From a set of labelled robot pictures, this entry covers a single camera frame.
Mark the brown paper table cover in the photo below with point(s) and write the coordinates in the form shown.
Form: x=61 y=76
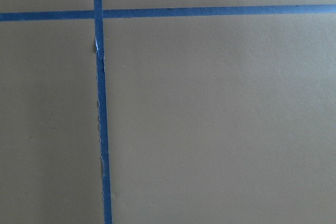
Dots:
x=211 y=119

